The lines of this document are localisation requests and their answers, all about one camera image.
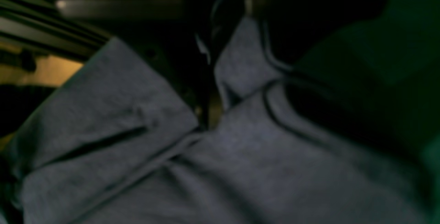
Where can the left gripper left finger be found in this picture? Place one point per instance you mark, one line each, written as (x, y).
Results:
(161, 32)

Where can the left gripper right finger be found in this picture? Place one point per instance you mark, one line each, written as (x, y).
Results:
(289, 29)

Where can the blue-grey T-shirt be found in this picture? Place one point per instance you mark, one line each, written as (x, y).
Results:
(116, 144)

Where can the teal table cloth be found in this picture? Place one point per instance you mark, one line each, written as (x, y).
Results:
(389, 67)

